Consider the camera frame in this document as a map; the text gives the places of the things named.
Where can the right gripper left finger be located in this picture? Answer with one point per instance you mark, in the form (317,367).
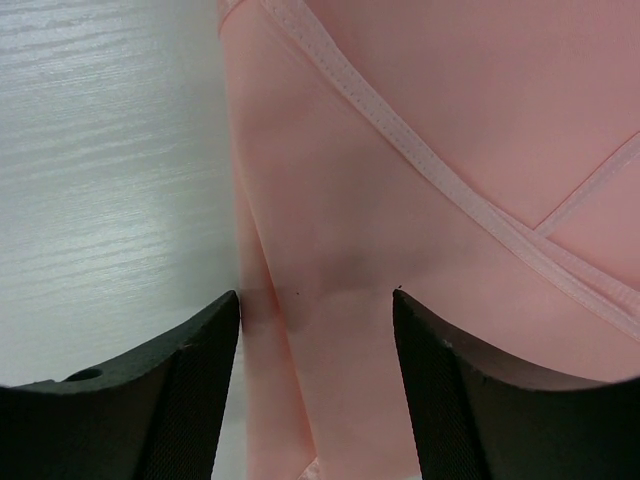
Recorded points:
(153,412)

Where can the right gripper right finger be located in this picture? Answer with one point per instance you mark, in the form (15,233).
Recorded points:
(478,412)

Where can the pink cloth napkin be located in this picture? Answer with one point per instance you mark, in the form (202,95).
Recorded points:
(482,156)

